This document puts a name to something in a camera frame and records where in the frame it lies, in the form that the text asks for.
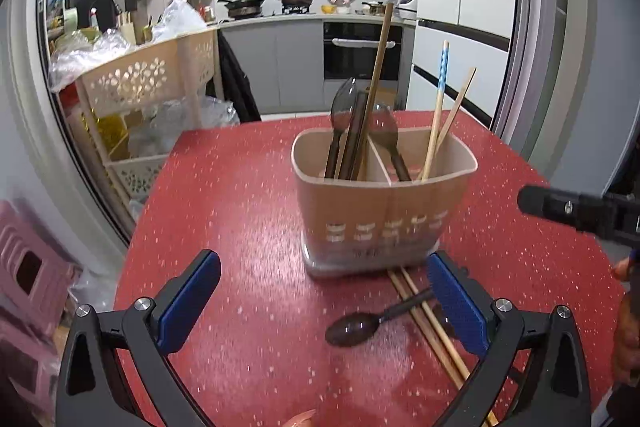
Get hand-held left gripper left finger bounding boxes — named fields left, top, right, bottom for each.
left=55, top=249, right=222, bottom=427

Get black wok with lid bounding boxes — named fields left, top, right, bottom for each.
left=276, top=0, right=319, bottom=14

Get clear plastic bag with food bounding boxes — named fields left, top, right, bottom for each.
left=70, top=264, right=126, bottom=314

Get black hanging garment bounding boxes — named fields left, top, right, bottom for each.
left=217, top=32, right=262, bottom=124

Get person's right hand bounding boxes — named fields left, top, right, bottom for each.
left=611, top=257, right=640, bottom=385

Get clear plastic wrap bundle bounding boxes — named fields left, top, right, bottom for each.
left=130, top=96, right=241, bottom=158

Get black kitchen faucet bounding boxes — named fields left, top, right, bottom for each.
left=89, top=0, right=122, bottom=32

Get blue patterned wooden chopstick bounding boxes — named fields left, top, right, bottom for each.
left=420, top=41, right=451, bottom=182

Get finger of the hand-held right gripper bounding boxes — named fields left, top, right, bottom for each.
left=517, top=185, right=610, bottom=235

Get yellow oil bottle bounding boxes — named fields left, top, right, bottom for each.
left=90, top=114, right=128, bottom=160

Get white plastic bag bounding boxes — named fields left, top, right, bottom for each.
left=150, top=0, right=208, bottom=42

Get person's left hand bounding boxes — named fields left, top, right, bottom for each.
left=286, top=409, right=317, bottom=427

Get beige plastic utensil holder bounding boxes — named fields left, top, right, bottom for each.
left=291, top=125, right=478, bottom=280

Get brown wooden chopstick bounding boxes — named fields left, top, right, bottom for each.
left=388, top=271, right=473, bottom=390
left=400, top=270, right=499, bottom=426

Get black built-in oven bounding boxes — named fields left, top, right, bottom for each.
left=322, top=21, right=403, bottom=82

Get crumpled clear plastic bags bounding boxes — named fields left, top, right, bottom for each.
left=48, top=29, right=136, bottom=92

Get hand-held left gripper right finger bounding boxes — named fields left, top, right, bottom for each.
left=426, top=252, right=593, bottom=427

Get beige flower-cutout storage rack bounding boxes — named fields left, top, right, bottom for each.
left=75, top=28, right=218, bottom=202

